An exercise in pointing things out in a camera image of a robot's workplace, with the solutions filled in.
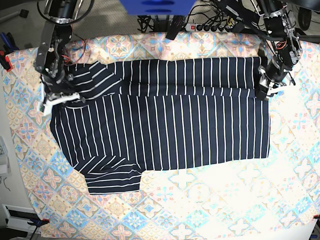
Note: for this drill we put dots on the orange clamp bottom left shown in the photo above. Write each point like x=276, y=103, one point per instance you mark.
x=38, y=222

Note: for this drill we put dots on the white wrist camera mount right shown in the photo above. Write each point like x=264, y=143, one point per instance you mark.
x=46, y=103

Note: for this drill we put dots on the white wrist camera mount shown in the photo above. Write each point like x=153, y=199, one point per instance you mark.
x=273, y=89
x=46, y=103

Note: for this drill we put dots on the navy white striped T-shirt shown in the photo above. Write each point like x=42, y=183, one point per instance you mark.
x=157, y=115

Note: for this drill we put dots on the red black clamp left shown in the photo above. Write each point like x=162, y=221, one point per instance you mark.
x=5, y=62

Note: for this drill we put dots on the white tray bottom left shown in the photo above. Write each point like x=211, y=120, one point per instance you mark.
x=18, y=218

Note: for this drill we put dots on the black remote-like device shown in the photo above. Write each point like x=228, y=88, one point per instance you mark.
x=175, y=27

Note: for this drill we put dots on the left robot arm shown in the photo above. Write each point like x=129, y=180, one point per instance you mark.
x=285, y=44

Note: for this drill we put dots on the blue box overhead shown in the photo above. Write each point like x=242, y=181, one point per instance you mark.
x=157, y=7

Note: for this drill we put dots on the blue clamp handles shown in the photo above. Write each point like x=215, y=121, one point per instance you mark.
x=9, y=42

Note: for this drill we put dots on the patterned tile tablecloth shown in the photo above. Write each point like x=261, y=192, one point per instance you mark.
x=256, y=199

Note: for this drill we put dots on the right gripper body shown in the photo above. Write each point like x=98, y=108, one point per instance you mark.
x=58, y=85

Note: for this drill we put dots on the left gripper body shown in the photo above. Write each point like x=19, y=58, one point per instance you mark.
x=275, y=72

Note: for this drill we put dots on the white box left edge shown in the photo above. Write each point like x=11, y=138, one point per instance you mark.
x=5, y=168

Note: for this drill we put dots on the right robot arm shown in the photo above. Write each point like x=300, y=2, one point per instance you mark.
x=52, y=60

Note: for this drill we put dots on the white power strip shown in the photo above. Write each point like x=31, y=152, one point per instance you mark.
x=210, y=28

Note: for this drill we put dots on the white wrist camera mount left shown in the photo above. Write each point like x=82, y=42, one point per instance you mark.
x=273, y=89

